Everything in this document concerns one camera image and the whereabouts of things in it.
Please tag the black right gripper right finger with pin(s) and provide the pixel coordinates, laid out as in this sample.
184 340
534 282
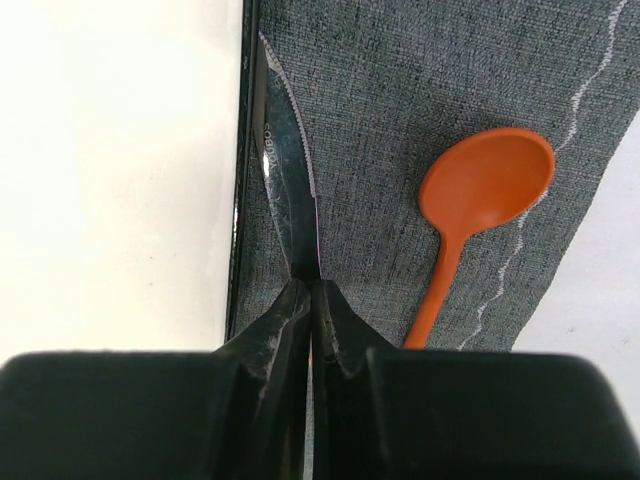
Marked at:
387 413

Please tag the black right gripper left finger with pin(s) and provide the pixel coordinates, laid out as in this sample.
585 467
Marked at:
238 412

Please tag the orange plastic spoon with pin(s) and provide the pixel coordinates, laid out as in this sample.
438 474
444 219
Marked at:
480 183

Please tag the silver table knife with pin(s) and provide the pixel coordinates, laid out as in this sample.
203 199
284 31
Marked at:
283 151

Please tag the white rectangular plate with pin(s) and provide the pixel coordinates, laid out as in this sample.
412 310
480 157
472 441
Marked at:
118 166

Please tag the grey cloth placemat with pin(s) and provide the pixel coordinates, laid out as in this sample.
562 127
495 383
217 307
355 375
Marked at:
385 87

